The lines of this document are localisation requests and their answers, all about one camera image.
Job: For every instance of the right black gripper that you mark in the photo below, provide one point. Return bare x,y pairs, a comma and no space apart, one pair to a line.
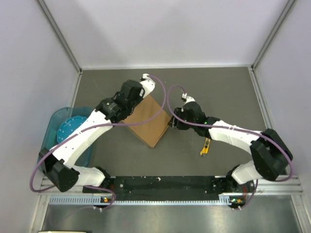
177,124

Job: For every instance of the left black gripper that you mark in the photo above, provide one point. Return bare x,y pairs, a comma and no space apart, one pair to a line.
141,97

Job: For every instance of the brown cardboard express box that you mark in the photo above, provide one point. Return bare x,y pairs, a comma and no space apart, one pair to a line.
149,132

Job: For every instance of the yellow utility knife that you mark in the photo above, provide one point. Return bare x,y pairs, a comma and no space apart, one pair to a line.
205,148

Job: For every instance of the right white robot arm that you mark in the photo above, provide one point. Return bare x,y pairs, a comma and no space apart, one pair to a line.
270,155

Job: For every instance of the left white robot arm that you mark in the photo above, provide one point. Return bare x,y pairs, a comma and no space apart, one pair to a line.
60,167

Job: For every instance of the blue perforated plate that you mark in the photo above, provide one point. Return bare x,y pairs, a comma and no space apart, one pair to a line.
68,127

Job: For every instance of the teal plastic bin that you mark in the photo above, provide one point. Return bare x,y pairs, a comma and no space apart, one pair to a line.
57,119

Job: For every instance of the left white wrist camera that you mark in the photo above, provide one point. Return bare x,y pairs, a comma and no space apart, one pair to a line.
147,84

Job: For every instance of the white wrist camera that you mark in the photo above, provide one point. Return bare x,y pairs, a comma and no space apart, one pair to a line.
147,84
187,99

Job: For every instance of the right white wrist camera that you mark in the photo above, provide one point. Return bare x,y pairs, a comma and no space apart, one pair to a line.
187,99

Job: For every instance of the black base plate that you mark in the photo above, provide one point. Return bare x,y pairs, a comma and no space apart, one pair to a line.
174,188

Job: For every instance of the grey cable duct rail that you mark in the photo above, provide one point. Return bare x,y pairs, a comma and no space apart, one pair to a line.
98,200

